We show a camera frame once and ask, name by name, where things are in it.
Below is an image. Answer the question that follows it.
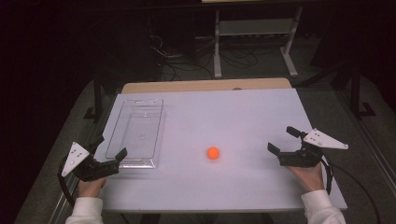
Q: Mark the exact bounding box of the person's right hand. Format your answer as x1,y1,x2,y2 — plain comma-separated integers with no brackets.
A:
286,161,326,194

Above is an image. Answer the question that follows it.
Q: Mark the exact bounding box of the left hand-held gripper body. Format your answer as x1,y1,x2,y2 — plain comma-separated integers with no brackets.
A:
61,141,121,183

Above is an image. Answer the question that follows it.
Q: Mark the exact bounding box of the orange ball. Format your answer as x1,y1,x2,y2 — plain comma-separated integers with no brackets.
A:
206,146,221,161

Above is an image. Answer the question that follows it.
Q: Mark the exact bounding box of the thin black cable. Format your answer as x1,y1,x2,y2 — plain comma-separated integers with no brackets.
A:
332,162,383,224

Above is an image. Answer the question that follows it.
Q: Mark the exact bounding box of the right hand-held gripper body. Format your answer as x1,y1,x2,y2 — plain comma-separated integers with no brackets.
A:
277,127,349,169

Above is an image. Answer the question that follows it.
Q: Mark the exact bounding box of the person's left hand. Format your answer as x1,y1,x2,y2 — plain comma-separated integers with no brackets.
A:
77,175,107,199

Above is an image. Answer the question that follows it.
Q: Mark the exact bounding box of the clear plastic tray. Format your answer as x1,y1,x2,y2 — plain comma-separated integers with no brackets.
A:
105,98,166,170

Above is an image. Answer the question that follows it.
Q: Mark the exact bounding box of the tangle of floor cables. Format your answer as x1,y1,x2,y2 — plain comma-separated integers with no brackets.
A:
148,33,260,82

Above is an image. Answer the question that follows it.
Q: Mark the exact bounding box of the white metal stand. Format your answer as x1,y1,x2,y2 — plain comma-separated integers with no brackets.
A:
212,6,304,80

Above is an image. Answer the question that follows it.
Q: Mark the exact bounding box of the wooden board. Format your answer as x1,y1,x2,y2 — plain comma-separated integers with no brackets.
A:
120,77,292,95

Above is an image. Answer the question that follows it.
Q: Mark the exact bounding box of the black stand leg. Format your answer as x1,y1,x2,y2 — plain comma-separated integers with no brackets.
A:
82,74,105,121
348,61,377,119

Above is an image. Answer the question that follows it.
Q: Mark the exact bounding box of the thick black gripper cable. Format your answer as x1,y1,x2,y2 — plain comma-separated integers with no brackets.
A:
319,154,334,196
57,154,79,209

